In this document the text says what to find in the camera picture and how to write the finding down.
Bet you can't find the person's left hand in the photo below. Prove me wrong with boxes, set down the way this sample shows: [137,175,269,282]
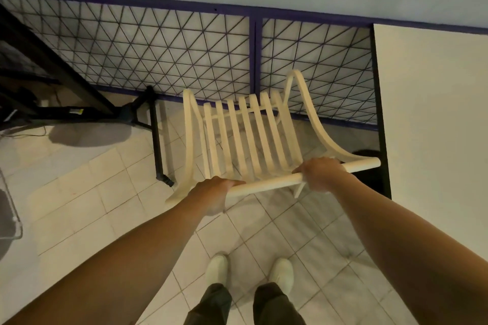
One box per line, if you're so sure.
[189,176,246,217]

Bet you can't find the white left shoe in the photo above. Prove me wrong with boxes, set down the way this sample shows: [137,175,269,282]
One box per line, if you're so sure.
[205,254,230,288]

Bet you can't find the thin black cable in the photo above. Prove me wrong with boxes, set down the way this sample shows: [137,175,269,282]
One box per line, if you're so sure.
[0,125,49,139]

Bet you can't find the white panel with black edge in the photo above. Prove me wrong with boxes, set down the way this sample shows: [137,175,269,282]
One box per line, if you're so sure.
[369,23,488,261]

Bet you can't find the white shoe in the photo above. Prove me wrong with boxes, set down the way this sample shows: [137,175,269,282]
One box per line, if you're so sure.
[205,254,230,288]
[268,258,294,296]

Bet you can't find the clear plastic container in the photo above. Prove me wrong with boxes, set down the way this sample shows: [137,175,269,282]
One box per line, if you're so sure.
[0,168,24,241]

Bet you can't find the black desk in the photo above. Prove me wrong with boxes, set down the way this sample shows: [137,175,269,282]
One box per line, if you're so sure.
[0,4,117,117]

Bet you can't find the black folding stand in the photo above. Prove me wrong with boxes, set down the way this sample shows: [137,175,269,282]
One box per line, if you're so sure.
[0,85,175,188]

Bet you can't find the person's right hand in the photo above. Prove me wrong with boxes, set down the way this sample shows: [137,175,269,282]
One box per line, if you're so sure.
[292,157,360,194]

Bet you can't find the person's left forearm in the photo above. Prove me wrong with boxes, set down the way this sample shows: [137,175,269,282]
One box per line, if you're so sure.
[0,192,226,325]

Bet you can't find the person's right forearm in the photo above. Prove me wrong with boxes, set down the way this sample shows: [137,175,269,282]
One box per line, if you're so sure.
[330,173,488,325]

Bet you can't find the dark trousers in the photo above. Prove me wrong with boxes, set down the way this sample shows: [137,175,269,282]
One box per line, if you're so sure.
[184,282,306,325]

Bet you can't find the blue wire mesh bed frame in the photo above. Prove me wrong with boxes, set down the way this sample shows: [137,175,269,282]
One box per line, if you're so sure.
[0,0,488,132]

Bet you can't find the white right shoe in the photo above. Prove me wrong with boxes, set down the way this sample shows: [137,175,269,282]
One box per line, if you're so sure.
[268,258,294,296]

